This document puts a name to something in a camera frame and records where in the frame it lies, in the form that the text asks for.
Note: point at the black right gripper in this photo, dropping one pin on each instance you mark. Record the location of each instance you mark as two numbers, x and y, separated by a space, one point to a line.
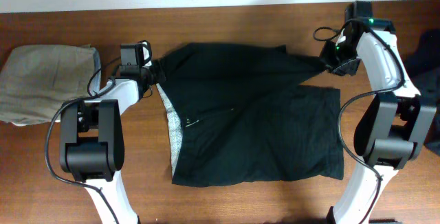
339 63

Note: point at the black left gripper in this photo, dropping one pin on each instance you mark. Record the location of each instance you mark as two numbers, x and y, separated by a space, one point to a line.
151 76

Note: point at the black shorts with patterned waistband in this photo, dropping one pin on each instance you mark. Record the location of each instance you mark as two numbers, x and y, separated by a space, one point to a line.
241 113

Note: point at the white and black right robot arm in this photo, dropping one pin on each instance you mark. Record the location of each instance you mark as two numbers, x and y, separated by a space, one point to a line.
393 129

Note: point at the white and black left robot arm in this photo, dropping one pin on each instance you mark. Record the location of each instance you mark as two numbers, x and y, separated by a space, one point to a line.
91 139

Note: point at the dark clothes pile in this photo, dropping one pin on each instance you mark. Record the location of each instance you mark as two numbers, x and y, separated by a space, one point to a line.
422 67

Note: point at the folded beige shorts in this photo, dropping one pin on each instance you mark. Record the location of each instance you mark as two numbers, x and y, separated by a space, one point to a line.
37 79

